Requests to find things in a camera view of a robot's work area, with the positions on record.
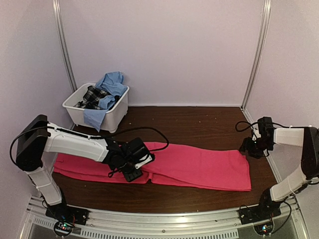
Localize pink trousers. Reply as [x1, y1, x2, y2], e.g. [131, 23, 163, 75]
[53, 144, 252, 192]

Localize white plastic laundry bin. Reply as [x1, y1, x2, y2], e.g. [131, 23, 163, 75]
[62, 83, 130, 133]

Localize light blue shirt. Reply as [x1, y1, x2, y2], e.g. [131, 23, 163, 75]
[78, 72, 128, 131]

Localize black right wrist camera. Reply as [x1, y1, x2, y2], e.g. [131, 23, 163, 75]
[257, 117, 274, 137]

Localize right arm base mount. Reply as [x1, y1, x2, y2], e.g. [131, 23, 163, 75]
[237, 196, 282, 237]

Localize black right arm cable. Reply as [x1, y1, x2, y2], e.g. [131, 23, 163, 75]
[235, 121, 260, 132]

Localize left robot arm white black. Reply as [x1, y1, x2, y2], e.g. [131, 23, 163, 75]
[13, 115, 149, 221]

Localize right aluminium frame post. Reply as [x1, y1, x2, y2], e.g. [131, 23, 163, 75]
[241, 0, 272, 111]

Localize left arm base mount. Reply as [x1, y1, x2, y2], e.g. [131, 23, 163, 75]
[42, 200, 89, 238]

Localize front aluminium rail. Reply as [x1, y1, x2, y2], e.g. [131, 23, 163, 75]
[19, 196, 307, 239]

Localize black white plaid garment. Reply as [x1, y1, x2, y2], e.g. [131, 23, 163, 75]
[74, 86, 111, 110]

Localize left aluminium frame post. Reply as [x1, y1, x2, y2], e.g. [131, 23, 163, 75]
[52, 0, 77, 92]

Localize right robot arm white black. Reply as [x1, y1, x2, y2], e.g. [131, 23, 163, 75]
[240, 144, 319, 215]

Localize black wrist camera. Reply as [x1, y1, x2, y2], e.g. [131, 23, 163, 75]
[257, 117, 274, 137]
[126, 137, 155, 169]

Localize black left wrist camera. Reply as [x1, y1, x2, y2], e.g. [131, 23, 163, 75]
[126, 137, 155, 169]

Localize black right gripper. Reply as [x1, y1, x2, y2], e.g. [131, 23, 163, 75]
[239, 137, 274, 159]

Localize aluminium frame post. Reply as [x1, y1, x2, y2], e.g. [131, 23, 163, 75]
[241, 0, 272, 111]
[52, 0, 77, 92]

